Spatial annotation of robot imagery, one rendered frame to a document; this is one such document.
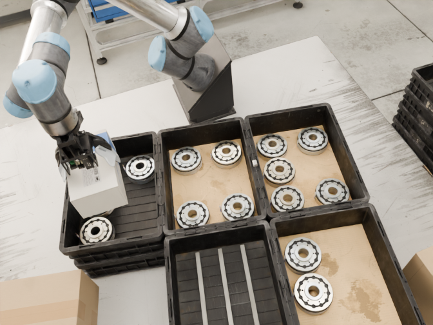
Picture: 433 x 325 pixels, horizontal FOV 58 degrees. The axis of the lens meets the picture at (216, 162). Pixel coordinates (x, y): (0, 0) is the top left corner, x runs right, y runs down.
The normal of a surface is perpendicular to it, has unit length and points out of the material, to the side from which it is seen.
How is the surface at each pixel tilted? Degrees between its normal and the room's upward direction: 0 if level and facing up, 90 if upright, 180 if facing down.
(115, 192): 90
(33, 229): 0
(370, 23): 0
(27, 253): 0
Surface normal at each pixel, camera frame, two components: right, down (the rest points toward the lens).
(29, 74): -0.09, -0.58
